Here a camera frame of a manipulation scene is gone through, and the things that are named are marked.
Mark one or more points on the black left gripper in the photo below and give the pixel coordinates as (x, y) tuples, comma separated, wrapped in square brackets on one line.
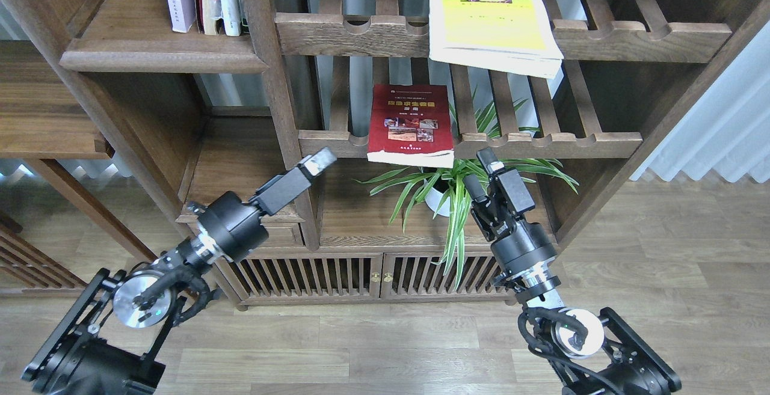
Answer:
[(234, 229)]

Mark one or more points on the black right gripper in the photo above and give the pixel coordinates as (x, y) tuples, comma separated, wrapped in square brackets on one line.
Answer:
[(518, 246)]

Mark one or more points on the yellow cover book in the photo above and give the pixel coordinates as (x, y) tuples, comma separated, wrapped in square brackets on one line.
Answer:
[(512, 36)]

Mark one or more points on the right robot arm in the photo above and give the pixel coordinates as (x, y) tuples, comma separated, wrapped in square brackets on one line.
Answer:
[(590, 353)]

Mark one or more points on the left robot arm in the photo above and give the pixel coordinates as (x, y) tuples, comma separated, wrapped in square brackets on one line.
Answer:
[(75, 359)]

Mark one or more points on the green spider plant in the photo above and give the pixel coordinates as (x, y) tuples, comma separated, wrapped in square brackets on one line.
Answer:
[(418, 183)]

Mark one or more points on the white plant pot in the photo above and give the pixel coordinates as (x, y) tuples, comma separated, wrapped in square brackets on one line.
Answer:
[(433, 198)]

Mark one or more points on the red cover book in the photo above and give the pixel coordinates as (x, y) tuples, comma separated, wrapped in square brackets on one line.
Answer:
[(411, 125)]

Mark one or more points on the dark wooden bookshelf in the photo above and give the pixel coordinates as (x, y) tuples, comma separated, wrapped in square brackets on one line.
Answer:
[(169, 102)]

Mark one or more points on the wooden side table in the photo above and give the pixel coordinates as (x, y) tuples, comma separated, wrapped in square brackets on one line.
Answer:
[(65, 211)]

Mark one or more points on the white curtain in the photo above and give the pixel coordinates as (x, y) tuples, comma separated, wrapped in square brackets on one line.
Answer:
[(726, 132)]

